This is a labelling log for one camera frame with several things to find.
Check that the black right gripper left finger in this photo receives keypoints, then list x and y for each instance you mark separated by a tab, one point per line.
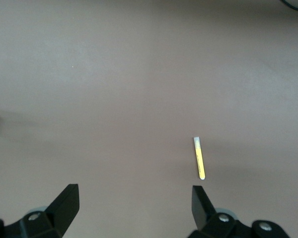
62	213

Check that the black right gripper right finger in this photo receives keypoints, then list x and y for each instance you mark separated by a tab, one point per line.
203	215

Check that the yellow highlighter pen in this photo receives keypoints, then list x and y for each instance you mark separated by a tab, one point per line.
200	161

